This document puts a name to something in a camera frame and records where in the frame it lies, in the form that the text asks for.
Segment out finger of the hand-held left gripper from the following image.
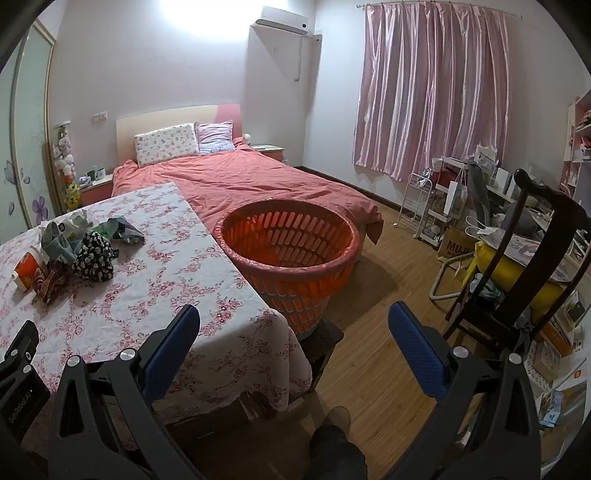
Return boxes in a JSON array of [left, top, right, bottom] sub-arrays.
[[0, 320, 40, 384]]

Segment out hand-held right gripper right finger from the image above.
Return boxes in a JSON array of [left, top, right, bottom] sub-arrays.
[[388, 301, 542, 480]]

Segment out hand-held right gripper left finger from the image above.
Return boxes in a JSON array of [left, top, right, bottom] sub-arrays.
[[48, 304, 204, 480]]

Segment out brown patterned wrapper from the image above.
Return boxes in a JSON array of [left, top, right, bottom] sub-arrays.
[[32, 265, 70, 303]]

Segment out orange plastic laundry basket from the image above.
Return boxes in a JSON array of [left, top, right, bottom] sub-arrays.
[[212, 199, 362, 337]]

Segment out floral tablecloth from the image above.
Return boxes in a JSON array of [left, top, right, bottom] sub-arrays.
[[0, 182, 315, 457]]

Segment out red snack packet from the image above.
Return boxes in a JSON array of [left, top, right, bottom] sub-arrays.
[[13, 253, 44, 292]]

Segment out brown paper bag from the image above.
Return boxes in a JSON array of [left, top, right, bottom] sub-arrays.
[[436, 226, 478, 264]]

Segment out yellow cushion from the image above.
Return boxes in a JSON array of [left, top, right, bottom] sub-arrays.
[[475, 240, 566, 315]]

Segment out person's knee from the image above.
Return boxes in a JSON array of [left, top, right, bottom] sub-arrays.
[[307, 425, 368, 480]]

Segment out white trolley shelf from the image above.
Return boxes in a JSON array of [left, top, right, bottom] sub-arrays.
[[425, 157, 472, 250]]

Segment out orange cardboard box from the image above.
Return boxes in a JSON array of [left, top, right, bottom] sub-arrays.
[[538, 318, 573, 356]]

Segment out printed magazine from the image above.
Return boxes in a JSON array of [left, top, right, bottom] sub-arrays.
[[480, 231, 573, 282]]

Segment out white paper bag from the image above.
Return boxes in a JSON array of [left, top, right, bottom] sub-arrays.
[[444, 181, 468, 217]]

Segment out white cardboard box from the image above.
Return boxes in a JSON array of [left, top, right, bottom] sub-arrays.
[[554, 351, 591, 398]]

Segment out pink nightstand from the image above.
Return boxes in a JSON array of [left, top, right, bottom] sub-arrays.
[[78, 178, 114, 206]]

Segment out grey fabric board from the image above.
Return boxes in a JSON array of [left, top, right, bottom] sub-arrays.
[[466, 159, 492, 227]]

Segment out bed with pink duvet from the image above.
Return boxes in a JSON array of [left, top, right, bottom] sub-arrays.
[[112, 143, 385, 245]]

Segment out hanging plush toys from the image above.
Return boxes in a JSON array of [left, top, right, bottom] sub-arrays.
[[52, 129, 81, 213]]

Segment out dark wooden chair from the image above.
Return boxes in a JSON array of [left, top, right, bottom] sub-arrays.
[[443, 168, 591, 365]]

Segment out floral pillow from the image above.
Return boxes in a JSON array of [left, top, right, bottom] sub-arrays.
[[134, 122, 200, 168]]

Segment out wardrobe with flower decals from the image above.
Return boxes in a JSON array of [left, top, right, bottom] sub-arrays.
[[0, 21, 61, 245]]

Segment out pink striped pillow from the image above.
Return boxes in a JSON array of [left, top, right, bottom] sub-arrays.
[[194, 120, 236, 155]]

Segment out white nightstand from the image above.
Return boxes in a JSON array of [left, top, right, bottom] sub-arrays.
[[252, 144, 284, 162]]

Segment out cream and pink headboard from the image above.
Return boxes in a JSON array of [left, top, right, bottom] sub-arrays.
[[115, 104, 243, 162]]

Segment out pink curtain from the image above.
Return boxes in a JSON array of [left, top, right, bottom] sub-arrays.
[[353, 2, 515, 183]]

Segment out pink bookshelf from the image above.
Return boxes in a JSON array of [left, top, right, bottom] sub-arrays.
[[561, 88, 591, 199]]

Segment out white air conditioner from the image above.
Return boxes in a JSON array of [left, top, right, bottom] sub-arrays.
[[249, 6, 310, 35]]

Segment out white curtain rod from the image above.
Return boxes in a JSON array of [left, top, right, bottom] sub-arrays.
[[358, 1, 523, 20]]

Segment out white tubular frame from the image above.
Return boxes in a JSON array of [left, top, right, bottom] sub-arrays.
[[429, 258, 476, 301]]

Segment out white wire rack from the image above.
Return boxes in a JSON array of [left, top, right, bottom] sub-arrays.
[[396, 173, 435, 238]]

